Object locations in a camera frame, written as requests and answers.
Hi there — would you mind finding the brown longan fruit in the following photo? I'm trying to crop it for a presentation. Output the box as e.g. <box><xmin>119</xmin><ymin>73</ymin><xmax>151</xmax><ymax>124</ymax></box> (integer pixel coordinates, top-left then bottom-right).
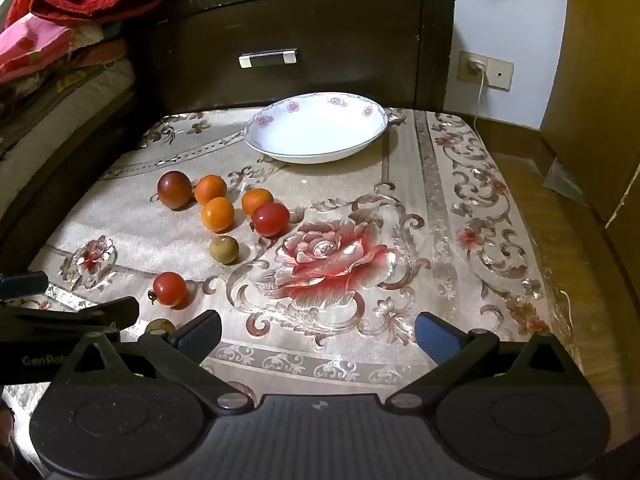
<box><xmin>208</xmin><ymin>235</ymin><xmax>240</xmax><ymax>264</ymax></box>
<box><xmin>145</xmin><ymin>318</ymin><xmax>176</xmax><ymax>334</ymax></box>

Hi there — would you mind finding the red tomato with stem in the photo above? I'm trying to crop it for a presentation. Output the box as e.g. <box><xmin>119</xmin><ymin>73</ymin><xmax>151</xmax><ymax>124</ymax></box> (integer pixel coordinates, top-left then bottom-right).
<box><xmin>148</xmin><ymin>272</ymin><xmax>188</xmax><ymax>309</ymax></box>

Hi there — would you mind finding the dark red plum tomato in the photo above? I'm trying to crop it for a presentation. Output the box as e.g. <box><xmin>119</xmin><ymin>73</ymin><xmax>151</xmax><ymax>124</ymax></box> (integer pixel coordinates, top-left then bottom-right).
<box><xmin>157</xmin><ymin>171</ymin><xmax>193</xmax><ymax>210</ymax></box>

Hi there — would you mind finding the orange tangerine front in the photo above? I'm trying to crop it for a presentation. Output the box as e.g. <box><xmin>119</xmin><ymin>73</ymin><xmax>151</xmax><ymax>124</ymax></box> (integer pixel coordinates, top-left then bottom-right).
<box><xmin>201</xmin><ymin>197</ymin><xmax>235</xmax><ymax>233</ymax></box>

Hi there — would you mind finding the orange tangerine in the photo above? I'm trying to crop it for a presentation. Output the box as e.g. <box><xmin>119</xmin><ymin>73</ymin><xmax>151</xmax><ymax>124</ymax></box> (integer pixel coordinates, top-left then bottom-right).
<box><xmin>193</xmin><ymin>174</ymin><xmax>228</xmax><ymax>206</ymax></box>
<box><xmin>201</xmin><ymin>197</ymin><xmax>235</xmax><ymax>233</ymax></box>
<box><xmin>241</xmin><ymin>188</ymin><xmax>273</xmax><ymax>216</ymax></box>

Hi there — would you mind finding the orange tangerine back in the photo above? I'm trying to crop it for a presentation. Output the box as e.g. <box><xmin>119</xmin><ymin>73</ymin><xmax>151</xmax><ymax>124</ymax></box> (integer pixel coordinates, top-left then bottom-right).
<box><xmin>193</xmin><ymin>174</ymin><xmax>228</xmax><ymax>206</ymax></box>

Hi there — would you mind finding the floral embroidered beige tablecloth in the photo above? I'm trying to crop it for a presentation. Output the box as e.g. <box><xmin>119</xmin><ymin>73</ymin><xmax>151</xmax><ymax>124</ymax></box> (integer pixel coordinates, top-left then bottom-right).
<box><xmin>16</xmin><ymin>108</ymin><xmax>575</xmax><ymax>398</ymax></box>

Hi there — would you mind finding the stacked folded bedding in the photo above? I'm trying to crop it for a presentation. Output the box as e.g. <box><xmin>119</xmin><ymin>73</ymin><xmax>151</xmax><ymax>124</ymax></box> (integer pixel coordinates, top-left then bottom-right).
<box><xmin>1</xmin><ymin>24</ymin><xmax>134</xmax><ymax>211</ymax></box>

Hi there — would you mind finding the pink floral blanket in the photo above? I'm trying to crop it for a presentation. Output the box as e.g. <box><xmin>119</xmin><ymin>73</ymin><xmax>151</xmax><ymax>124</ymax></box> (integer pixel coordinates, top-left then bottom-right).
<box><xmin>1</xmin><ymin>13</ymin><xmax>74</xmax><ymax>84</ymax></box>

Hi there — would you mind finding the white floral porcelain plate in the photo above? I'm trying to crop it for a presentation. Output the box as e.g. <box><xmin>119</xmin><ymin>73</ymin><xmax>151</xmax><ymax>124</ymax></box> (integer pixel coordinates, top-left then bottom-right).
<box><xmin>243</xmin><ymin>92</ymin><xmax>388</xmax><ymax>165</ymax></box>

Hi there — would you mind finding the dark wooden drawer cabinet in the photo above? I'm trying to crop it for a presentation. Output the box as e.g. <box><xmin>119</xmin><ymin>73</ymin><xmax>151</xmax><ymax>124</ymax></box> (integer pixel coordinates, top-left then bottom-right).
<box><xmin>126</xmin><ymin>0</ymin><xmax>456</xmax><ymax>114</ymax></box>

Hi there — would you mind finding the white wall socket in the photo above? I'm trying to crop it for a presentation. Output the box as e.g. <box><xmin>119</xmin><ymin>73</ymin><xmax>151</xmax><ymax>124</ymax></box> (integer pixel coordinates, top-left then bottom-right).
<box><xmin>458</xmin><ymin>51</ymin><xmax>514</xmax><ymax>91</ymax></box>

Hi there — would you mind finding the white power cable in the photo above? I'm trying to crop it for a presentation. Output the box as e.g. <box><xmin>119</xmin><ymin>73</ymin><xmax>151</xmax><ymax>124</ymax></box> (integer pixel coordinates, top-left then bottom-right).
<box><xmin>470</xmin><ymin>62</ymin><xmax>490</xmax><ymax>146</ymax></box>

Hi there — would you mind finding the silver drawer handle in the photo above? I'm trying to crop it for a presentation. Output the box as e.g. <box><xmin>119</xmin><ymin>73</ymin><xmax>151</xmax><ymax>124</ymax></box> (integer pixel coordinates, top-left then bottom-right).
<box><xmin>238</xmin><ymin>49</ymin><xmax>297</xmax><ymax>70</ymax></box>

